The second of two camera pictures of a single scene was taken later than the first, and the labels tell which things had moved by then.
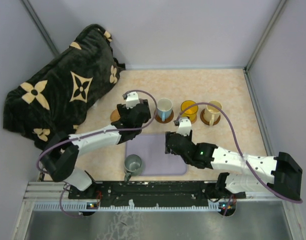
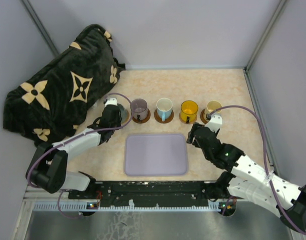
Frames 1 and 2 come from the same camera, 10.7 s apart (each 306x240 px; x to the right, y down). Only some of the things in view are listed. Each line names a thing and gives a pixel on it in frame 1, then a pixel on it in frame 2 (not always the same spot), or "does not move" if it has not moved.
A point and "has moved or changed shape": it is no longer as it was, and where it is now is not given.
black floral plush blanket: x=56 y=100 does not move
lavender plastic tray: x=151 y=148 does not move
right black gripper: x=167 y=149 -> x=190 y=136
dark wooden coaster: x=203 y=119 does not move
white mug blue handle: x=164 y=108 does not move
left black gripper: x=123 y=111 -> x=119 y=124
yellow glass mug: x=191 y=113 does not move
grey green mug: x=133 y=166 has moved or changed shape
